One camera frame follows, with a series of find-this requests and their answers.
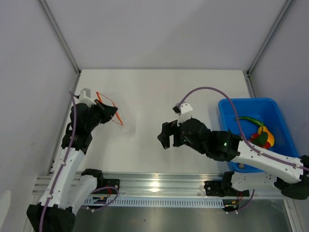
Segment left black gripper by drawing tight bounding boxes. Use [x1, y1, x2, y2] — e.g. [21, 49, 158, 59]
[85, 99, 117, 131]

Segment clear orange zip top bag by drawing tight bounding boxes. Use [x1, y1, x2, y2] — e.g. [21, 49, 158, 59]
[96, 91, 136, 136]

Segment red cherry tomato bunch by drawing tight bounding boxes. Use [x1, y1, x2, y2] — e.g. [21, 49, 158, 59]
[249, 133, 269, 149]

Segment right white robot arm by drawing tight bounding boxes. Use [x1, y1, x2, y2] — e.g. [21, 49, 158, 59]
[157, 118, 309, 200]

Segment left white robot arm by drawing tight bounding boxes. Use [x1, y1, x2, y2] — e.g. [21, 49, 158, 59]
[27, 100, 119, 232]

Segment green chili pepper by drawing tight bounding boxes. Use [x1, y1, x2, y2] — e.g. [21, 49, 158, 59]
[238, 116, 265, 127]

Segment yellow bell pepper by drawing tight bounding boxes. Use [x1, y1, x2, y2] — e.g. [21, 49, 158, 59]
[257, 126, 275, 148]

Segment blue plastic bin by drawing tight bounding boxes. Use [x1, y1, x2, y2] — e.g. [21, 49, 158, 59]
[218, 97, 303, 174]

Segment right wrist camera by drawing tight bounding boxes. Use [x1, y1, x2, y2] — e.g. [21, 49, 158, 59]
[172, 102, 193, 127]

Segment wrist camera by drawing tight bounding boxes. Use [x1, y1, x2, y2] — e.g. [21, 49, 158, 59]
[78, 88, 96, 107]
[172, 102, 193, 127]

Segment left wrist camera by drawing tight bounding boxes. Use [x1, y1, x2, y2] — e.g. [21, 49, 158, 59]
[78, 88, 96, 107]

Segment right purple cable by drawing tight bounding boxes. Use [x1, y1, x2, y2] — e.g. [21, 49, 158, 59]
[178, 86, 309, 215]

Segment purple cable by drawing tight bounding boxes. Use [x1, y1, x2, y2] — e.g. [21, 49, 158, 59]
[38, 90, 120, 232]
[178, 86, 309, 215]

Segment aluminium mounting rail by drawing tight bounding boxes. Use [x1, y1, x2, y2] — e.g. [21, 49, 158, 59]
[32, 172, 294, 199]

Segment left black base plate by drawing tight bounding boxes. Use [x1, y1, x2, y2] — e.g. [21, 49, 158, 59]
[96, 179, 120, 195]

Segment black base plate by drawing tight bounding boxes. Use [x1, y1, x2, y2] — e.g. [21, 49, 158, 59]
[204, 180, 250, 197]
[96, 179, 120, 195]

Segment white slotted cable duct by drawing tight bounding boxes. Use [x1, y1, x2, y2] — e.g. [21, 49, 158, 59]
[83, 196, 224, 208]

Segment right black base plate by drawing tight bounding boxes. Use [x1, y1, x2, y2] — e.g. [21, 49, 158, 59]
[204, 180, 250, 197]

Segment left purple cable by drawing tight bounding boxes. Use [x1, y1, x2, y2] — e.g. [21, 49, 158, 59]
[38, 90, 120, 232]

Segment right aluminium frame post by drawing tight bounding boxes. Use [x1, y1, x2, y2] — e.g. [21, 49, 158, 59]
[246, 0, 296, 78]

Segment aluminium frame post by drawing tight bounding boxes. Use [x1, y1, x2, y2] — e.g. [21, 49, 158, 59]
[37, 0, 81, 76]
[246, 0, 296, 78]

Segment left aluminium frame post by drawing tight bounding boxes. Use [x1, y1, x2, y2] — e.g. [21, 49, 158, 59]
[37, 0, 81, 76]

